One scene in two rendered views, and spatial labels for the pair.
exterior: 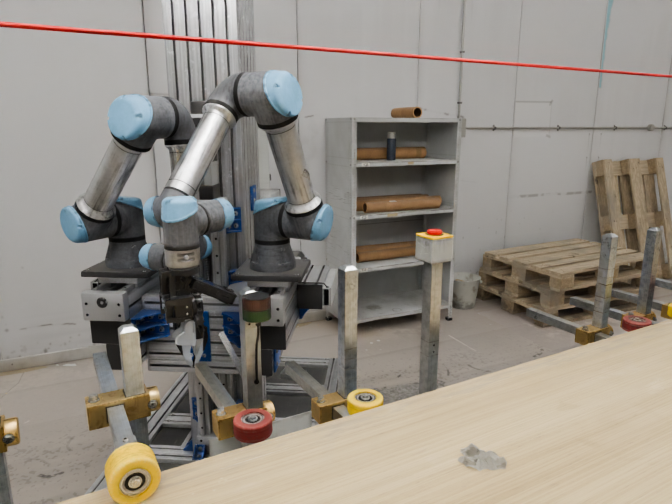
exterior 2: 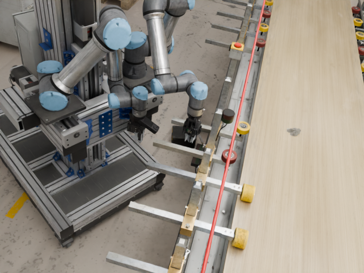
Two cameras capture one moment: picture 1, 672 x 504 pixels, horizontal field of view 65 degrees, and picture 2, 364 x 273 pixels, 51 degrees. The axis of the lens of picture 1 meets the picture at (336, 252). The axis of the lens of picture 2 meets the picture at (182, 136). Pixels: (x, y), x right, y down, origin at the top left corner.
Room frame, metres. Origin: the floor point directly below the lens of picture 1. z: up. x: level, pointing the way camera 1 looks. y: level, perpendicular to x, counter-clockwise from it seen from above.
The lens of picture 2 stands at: (0.36, 1.45, 2.35)
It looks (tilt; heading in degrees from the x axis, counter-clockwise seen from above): 44 degrees down; 307
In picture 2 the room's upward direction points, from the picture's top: 10 degrees clockwise
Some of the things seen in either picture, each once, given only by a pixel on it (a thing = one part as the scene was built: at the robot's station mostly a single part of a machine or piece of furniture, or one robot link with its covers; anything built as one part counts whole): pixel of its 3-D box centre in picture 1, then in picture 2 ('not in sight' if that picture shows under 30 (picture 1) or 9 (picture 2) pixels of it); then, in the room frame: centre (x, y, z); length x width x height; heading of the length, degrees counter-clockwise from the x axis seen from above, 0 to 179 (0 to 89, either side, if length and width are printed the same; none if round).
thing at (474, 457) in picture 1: (481, 455); (294, 130); (0.85, -0.26, 0.91); 0.09 x 0.07 x 0.02; 58
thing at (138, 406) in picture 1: (123, 405); (201, 176); (0.97, 0.43, 0.95); 0.14 x 0.06 x 0.05; 119
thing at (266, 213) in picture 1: (273, 217); (136, 46); (1.70, 0.20, 1.21); 0.13 x 0.12 x 0.14; 64
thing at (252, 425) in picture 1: (253, 440); (227, 161); (0.99, 0.17, 0.85); 0.08 x 0.08 x 0.11
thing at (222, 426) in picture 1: (244, 418); (208, 154); (1.09, 0.21, 0.85); 0.14 x 0.06 x 0.05; 119
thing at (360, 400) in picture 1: (365, 418); (241, 132); (1.07, -0.07, 0.85); 0.08 x 0.08 x 0.11
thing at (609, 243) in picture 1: (602, 303); (242, 33); (1.71, -0.90, 0.91); 0.04 x 0.04 x 0.48; 29
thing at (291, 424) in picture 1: (263, 442); not in sight; (1.14, 0.18, 0.75); 0.26 x 0.01 x 0.10; 119
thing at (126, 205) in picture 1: (123, 215); (51, 76); (1.74, 0.71, 1.21); 0.13 x 0.12 x 0.14; 150
